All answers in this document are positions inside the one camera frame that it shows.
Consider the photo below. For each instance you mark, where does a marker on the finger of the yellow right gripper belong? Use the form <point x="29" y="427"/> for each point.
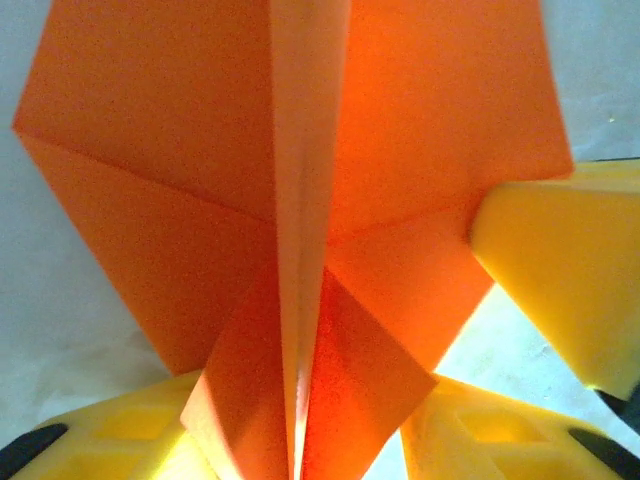
<point x="565" y="260"/>

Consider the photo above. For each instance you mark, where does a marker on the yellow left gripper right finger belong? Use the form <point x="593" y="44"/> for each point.
<point x="500" y="445"/>

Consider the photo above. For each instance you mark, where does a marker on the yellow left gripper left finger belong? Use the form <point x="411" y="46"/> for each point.
<point x="100" y="440"/>

